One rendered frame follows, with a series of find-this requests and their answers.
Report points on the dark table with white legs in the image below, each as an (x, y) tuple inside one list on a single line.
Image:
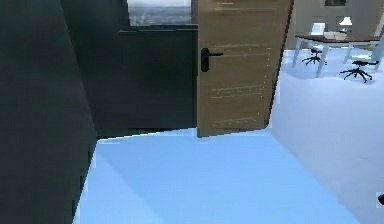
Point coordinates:
[(336, 40)]

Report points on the window with grey view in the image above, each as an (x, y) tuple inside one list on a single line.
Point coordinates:
[(160, 12)]

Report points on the white table lamp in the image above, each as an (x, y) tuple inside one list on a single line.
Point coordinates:
[(345, 23)]

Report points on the brown wooden room door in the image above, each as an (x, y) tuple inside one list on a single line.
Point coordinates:
[(240, 66)]

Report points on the dark framed wall picture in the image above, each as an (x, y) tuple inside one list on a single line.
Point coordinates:
[(335, 2)]

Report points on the white box on table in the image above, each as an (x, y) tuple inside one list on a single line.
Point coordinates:
[(317, 28)]

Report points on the black swivel office chair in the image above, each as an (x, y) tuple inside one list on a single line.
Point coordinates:
[(359, 69), (314, 57)]

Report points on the pale open book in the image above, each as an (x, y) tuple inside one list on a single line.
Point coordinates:
[(335, 35)]

